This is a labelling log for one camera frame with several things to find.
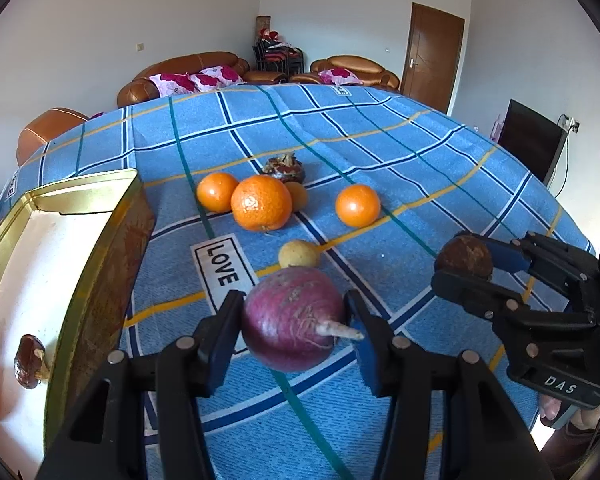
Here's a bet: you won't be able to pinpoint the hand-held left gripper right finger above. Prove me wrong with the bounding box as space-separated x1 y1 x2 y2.
344 289 556 480

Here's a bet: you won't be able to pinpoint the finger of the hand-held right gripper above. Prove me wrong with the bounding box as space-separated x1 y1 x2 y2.
431 268 597 377
459 231 600 307

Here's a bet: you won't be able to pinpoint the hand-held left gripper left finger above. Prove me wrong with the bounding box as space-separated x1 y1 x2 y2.
45 290 246 480

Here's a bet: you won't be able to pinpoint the brown round fruit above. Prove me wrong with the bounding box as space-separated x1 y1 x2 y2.
434 236 494 281

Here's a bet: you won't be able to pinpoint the purple round radish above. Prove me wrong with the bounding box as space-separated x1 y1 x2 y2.
241 266 365 373

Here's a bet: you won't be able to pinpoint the tan round fruit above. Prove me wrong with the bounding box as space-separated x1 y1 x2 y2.
278 240 322 271

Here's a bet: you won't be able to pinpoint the gold tin tray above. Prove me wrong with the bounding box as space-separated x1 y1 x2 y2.
0 168 156 476

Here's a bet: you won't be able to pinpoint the large orange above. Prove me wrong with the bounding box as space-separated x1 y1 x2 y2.
230 175 293 233

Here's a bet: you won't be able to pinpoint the person's right hand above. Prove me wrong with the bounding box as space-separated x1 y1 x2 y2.
538 392 563 428

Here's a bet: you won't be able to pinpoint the black television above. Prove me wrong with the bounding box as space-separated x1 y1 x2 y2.
499 99 566 187

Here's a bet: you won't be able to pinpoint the blue plaid tablecloth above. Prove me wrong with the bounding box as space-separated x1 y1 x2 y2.
0 83 597 480

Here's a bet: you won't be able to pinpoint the brown mushroom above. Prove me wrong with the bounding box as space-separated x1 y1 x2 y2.
13 334 52 390

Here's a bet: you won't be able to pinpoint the brown wooden door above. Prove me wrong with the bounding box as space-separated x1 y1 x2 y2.
399 2 466 116

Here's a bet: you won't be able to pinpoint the brown leather armchair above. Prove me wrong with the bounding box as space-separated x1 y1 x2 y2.
309 55 401 93
17 107 92 167

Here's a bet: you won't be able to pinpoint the pink floral pillow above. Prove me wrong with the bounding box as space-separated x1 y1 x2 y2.
319 67 362 86
149 72 200 97
190 65 244 92

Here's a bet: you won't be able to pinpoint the brown leather sofa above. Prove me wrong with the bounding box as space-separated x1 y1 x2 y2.
117 51 251 109

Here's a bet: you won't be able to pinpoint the stacked dark chairs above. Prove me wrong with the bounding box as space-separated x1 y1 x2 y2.
252 40 306 77

